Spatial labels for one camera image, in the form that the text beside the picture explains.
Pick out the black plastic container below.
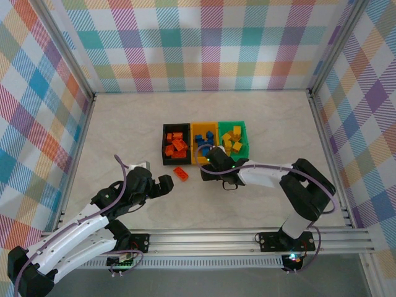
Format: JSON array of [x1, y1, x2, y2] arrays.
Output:
[[162, 123, 191, 165]]

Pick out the green plastic container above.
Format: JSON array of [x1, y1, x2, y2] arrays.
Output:
[[217, 120, 250, 162]]

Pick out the orange plastic container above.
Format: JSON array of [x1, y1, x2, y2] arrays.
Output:
[[189, 121, 221, 165]]

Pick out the small circuit board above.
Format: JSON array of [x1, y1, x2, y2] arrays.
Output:
[[283, 252, 303, 267], [106, 252, 139, 269]]

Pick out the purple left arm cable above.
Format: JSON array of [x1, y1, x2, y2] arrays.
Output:
[[14, 154, 145, 297]]

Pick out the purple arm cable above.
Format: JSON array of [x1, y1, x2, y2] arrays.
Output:
[[14, 154, 145, 297], [195, 144, 338, 275]]

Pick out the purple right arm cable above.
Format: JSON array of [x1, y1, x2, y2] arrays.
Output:
[[195, 144, 338, 275]]

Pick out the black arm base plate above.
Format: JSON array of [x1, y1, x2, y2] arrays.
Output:
[[129, 234, 151, 253], [258, 231, 316, 252]]

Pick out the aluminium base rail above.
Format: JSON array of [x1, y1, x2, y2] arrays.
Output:
[[40, 228, 374, 257]]

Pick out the aluminium side rail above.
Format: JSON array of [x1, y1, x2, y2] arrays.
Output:
[[52, 92, 97, 231], [307, 88, 356, 230]]

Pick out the grey slotted cable duct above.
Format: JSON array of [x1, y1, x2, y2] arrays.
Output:
[[80, 258, 284, 270]]

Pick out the aluminium frame post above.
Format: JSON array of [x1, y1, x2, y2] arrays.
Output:
[[35, 0, 97, 100], [308, 0, 372, 93]]

